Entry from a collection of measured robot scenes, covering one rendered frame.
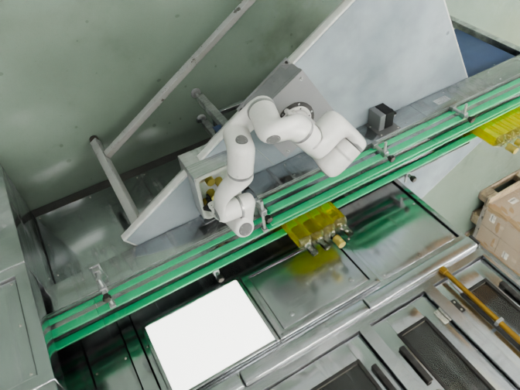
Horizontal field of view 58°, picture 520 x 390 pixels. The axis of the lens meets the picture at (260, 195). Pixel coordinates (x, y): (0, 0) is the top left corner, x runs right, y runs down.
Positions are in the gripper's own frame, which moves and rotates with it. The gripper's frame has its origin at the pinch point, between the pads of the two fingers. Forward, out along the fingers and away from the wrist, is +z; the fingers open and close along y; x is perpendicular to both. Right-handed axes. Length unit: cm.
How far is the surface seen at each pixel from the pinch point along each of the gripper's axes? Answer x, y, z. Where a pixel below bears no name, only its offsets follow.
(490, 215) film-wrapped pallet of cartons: -226, 329, 122
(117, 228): -23, -36, 47
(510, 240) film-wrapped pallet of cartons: -246, 330, 97
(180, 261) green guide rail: -17.2, -21.2, -6.3
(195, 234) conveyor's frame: -13.1, -11.4, 0.3
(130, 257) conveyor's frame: -13.2, -37.5, 4.3
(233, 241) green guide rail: -16.9, 0.5, -9.0
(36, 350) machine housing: -7, -74, -31
